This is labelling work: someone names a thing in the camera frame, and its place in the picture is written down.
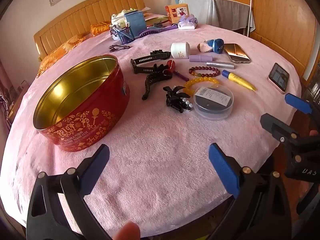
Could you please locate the yellow tube with blue cap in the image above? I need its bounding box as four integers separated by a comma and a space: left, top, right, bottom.
222, 70, 257, 91

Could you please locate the clear round plastic case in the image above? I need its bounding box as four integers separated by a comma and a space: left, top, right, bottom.
193, 85, 234, 121

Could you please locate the dark red bead bracelet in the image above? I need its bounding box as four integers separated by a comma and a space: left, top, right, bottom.
188, 65, 221, 78

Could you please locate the yellow bead bracelet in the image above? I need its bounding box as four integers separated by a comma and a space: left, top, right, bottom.
183, 76, 221, 97

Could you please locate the black pearl hair clip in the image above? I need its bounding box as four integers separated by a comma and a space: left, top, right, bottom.
163, 86, 193, 113

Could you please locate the lilac lipstick tube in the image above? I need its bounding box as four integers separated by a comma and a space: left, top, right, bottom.
189, 55, 213, 62

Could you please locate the purple pen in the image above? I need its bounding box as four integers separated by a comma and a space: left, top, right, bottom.
174, 71, 189, 82

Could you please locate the white cream jar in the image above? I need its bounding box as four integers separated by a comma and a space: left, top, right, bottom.
170, 42, 190, 59

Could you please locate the red jewelry box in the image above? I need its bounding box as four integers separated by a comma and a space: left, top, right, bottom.
165, 60, 176, 75

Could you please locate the black claw hair clip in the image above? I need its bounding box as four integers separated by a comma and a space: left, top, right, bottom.
142, 64, 173, 100

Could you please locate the black wristwatch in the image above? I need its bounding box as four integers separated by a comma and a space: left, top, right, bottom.
130, 50, 171, 74

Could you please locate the person's right hand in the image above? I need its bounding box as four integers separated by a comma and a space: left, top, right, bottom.
309, 130, 319, 136

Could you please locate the person's left hand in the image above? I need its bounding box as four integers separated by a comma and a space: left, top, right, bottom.
113, 222, 140, 240

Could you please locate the pink smartphone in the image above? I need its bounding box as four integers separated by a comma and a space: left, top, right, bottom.
267, 63, 290, 94

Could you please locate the silver power bank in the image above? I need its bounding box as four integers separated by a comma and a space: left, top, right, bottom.
223, 43, 251, 64

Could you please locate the wooden wardrobe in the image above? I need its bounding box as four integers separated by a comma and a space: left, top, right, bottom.
234, 0, 319, 83

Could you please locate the pink bed blanket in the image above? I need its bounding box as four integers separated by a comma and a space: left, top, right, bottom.
1, 25, 301, 236

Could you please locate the grey cloth drying rack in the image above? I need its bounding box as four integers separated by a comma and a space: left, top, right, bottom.
179, 0, 256, 36

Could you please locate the red round tin box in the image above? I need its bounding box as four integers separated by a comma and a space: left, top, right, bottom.
33, 54, 130, 152

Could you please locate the wooden nightstand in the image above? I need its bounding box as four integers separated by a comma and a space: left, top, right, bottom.
7, 80, 29, 127

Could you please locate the purple tissue pack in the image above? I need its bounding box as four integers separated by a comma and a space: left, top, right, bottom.
177, 14, 198, 30

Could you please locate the orange product box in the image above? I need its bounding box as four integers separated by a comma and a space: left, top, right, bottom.
165, 3, 189, 24

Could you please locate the orange floral pillow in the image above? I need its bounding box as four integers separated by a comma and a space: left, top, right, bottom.
36, 34, 86, 78

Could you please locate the purple hair brush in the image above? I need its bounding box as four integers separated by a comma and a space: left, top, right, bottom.
139, 24, 178, 38

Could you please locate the gold tin lid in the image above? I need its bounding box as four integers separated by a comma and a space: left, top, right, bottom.
145, 15, 168, 27

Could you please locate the blue mesh pen holder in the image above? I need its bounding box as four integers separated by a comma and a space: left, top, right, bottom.
110, 25, 135, 45

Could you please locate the blue cardboard box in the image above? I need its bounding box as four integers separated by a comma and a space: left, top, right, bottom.
124, 10, 147, 37

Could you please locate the green frog plush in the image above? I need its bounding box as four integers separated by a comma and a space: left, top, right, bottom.
110, 8, 137, 29

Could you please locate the wooden headboard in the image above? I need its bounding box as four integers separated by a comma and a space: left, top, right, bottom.
34, 0, 145, 61

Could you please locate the blue plush toy keychain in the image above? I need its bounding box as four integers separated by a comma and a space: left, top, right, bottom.
197, 38, 225, 54

